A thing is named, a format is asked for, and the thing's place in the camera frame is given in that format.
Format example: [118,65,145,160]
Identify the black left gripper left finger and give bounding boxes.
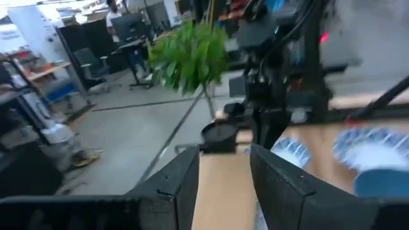
[126,146,201,230]

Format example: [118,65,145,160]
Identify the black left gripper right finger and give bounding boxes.
[249,143,380,230]

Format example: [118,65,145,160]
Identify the cream bowl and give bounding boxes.
[270,136,311,169]

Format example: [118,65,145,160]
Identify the plain light blue bowl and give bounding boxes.
[353,168,409,199]

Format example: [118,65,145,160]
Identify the potted green tree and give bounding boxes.
[146,20,239,153]

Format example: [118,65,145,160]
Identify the black standing desk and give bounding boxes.
[111,37,155,90]

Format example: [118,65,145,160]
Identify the blue storage bin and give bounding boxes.
[43,81,78,104]

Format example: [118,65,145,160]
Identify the grey office chair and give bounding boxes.
[72,47,111,94]

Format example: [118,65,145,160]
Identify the black computer monitor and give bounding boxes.
[110,14,145,42]

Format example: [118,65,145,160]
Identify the wooden side table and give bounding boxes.
[27,61,72,81]

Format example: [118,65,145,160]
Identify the person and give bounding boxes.
[105,0,151,79]

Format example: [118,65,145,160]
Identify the white round column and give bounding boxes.
[8,4,70,65]

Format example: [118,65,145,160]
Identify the wooden shelf black frame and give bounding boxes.
[328,75,409,124]

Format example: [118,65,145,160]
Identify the black partition wall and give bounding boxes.
[56,18,112,75]

